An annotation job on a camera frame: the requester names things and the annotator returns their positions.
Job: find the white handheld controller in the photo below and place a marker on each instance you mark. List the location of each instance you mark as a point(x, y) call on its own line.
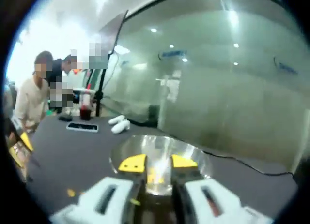
point(116, 119)
point(120, 127)

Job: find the single yellow QQ candy piece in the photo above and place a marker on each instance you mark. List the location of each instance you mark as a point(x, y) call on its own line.
point(70, 192)

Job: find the small black object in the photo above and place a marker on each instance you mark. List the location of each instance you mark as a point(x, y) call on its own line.
point(65, 118)

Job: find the clear bottle with red drink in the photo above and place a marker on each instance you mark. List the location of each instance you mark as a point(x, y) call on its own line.
point(86, 110)

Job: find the smartphone in pale case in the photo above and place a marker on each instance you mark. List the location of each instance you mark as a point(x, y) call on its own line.
point(82, 127)

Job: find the black stand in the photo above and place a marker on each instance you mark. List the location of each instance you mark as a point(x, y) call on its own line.
point(99, 98)

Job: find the stainless steel bowl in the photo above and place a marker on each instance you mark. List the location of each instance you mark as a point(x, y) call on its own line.
point(159, 149)

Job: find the dark grey table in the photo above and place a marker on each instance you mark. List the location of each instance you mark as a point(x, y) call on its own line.
point(72, 161)

